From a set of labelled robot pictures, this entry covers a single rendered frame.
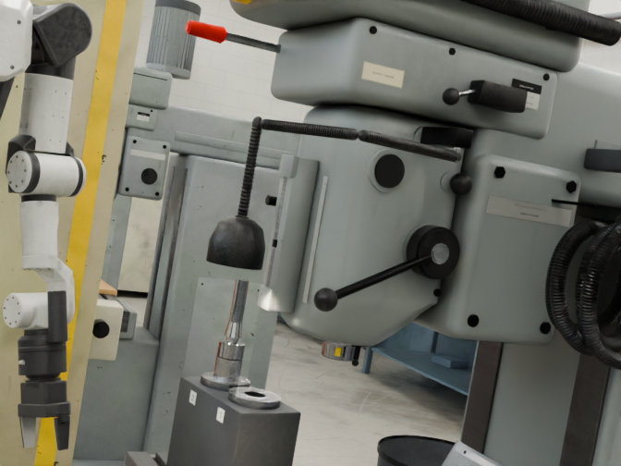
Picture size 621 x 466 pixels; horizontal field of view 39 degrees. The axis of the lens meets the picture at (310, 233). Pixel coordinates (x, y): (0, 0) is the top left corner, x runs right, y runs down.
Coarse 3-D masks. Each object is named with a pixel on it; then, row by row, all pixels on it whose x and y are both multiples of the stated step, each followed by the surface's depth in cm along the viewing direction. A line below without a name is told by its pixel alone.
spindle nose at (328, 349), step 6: (324, 342) 125; (324, 348) 124; (330, 348) 124; (342, 348) 123; (348, 348) 124; (354, 348) 124; (324, 354) 124; (330, 354) 124; (342, 354) 123; (348, 354) 124; (336, 360) 123; (342, 360) 123; (348, 360) 124
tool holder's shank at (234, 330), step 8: (240, 280) 156; (248, 280) 157; (240, 288) 155; (240, 296) 155; (232, 304) 156; (240, 304) 155; (232, 312) 156; (240, 312) 156; (232, 320) 156; (240, 320) 156; (232, 328) 155; (240, 328) 156; (232, 336) 155; (240, 336) 156
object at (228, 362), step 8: (224, 352) 155; (232, 352) 155; (240, 352) 156; (216, 360) 156; (224, 360) 155; (232, 360) 155; (240, 360) 156; (216, 368) 156; (224, 368) 155; (232, 368) 155; (240, 368) 157; (216, 376) 156; (224, 376) 155; (232, 376) 155
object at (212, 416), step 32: (192, 384) 155; (224, 384) 153; (192, 416) 153; (224, 416) 145; (256, 416) 143; (288, 416) 146; (192, 448) 152; (224, 448) 144; (256, 448) 144; (288, 448) 147
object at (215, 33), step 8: (192, 24) 120; (200, 24) 120; (208, 24) 121; (192, 32) 120; (200, 32) 120; (208, 32) 121; (216, 32) 121; (224, 32) 122; (216, 40) 122; (224, 40) 122; (232, 40) 123; (240, 40) 123; (248, 40) 124; (256, 40) 125; (264, 48) 125; (272, 48) 126; (280, 48) 126
